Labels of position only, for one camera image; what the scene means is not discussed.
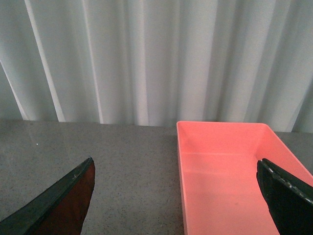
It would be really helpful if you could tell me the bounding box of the pink plastic tray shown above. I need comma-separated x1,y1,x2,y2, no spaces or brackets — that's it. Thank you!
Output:
177,121,313,235

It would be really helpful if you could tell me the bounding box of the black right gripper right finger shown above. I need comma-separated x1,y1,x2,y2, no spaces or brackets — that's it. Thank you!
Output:
256,159,313,235

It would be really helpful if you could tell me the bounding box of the white pleated curtain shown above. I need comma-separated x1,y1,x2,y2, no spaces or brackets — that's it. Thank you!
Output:
0,0,313,132

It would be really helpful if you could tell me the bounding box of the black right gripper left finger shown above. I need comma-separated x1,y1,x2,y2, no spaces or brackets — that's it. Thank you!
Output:
0,157,95,235

